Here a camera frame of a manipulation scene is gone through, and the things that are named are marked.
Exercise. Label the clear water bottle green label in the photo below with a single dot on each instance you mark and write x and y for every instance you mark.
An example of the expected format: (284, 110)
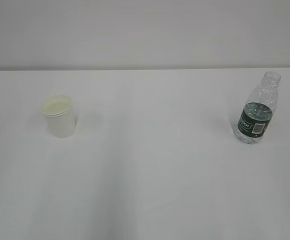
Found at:
(259, 109)

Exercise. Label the white paper cup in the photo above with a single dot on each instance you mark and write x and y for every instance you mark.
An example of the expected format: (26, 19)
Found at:
(58, 113)

